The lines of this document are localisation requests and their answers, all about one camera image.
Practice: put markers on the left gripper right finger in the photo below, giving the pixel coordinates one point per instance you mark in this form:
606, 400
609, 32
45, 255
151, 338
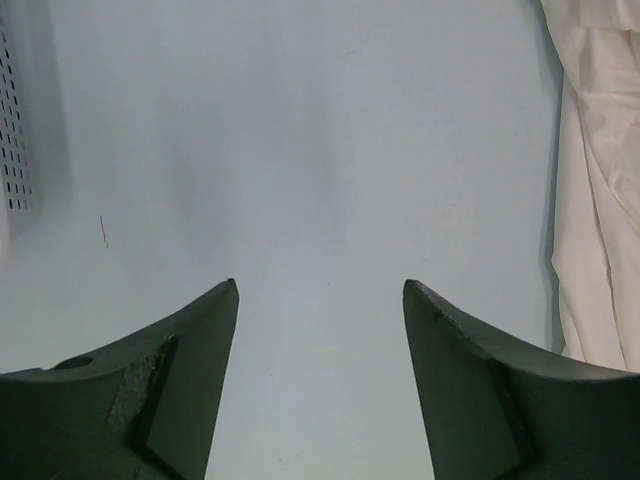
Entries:
497, 407

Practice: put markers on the white plastic basket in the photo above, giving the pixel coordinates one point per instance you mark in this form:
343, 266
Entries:
34, 153

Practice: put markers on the white floral t-shirt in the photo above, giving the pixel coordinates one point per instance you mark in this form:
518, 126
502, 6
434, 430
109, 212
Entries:
596, 234

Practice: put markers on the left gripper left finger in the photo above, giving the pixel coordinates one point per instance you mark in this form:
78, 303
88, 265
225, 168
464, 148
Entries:
142, 407

